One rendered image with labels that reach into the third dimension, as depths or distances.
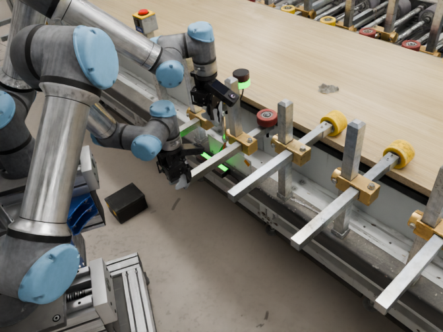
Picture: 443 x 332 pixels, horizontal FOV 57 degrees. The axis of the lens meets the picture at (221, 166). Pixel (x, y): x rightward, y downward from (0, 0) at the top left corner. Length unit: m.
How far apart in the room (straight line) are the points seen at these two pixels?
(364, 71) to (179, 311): 1.41
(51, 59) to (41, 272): 0.39
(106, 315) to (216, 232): 1.37
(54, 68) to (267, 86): 1.11
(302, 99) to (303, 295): 0.97
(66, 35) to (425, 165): 1.11
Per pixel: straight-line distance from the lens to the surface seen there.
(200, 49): 1.25
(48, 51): 0.86
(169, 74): 1.12
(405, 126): 1.59
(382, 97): 1.73
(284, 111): 1.27
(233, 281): 2.16
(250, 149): 1.52
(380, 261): 1.41
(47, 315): 1.01
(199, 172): 1.44
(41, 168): 0.82
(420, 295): 1.37
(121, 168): 2.90
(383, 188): 1.51
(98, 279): 1.07
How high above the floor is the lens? 1.83
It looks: 42 degrees down
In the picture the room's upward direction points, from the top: 8 degrees counter-clockwise
